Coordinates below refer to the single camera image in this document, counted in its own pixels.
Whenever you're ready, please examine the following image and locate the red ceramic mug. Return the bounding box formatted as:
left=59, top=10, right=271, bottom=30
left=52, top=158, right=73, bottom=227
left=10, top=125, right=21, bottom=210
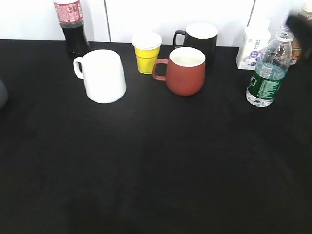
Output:
left=152, top=47, right=206, bottom=96

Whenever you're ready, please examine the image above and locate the yellow cup white lid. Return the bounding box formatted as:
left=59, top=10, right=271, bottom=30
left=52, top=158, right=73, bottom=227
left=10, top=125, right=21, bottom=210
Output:
left=132, top=32, right=162, bottom=75

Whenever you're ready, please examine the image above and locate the brown tea bottle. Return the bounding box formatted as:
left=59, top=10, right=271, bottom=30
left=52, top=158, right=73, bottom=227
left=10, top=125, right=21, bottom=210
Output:
left=289, top=2, right=312, bottom=65

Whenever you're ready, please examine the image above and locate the black ceramic mug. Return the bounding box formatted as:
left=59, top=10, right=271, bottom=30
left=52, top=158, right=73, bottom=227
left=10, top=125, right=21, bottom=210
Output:
left=173, top=23, right=218, bottom=67

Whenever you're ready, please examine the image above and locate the white ceramic mug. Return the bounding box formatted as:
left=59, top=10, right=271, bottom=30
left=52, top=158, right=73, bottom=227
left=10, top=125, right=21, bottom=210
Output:
left=73, top=49, right=126, bottom=104

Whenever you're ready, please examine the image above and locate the cola bottle red label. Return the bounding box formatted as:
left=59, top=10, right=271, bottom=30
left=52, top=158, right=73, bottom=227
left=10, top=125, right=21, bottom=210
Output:
left=53, top=0, right=90, bottom=59

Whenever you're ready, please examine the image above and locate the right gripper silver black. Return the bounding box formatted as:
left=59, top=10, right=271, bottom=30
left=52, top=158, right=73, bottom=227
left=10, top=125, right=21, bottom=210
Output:
left=285, top=9, right=312, bottom=64

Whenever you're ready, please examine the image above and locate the clear water bottle green label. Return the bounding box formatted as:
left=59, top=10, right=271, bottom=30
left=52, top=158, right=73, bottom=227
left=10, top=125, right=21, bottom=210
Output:
left=246, top=28, right=294, bottom=107

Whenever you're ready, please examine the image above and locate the white blueberry milk carton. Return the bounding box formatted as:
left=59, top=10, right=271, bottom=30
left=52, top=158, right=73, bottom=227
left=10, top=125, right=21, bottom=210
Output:
left=236, top=18, right=271, bottom=70

